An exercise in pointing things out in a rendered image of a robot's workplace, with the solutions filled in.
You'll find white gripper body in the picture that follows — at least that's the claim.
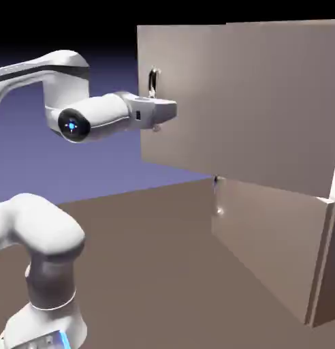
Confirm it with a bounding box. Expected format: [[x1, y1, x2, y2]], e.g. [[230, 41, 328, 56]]
[[152, 97, 178, 127]]

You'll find small beige cabinet door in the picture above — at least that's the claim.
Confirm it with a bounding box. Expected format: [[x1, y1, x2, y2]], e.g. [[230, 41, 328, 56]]
[[210, 175, 335, 327]]

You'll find curved silver handle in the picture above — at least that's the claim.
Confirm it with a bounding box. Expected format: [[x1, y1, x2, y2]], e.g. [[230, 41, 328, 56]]
[[212, 174, 226, 217], [147, 65, 163, 134]]

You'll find beige cabinet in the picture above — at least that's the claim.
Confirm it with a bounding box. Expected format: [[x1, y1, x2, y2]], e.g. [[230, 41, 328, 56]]
[[310, 132, 335, 329]]

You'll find large beige cabinet door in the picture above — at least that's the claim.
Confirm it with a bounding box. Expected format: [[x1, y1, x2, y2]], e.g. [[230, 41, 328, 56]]
[[136, 18, 335, 199]]

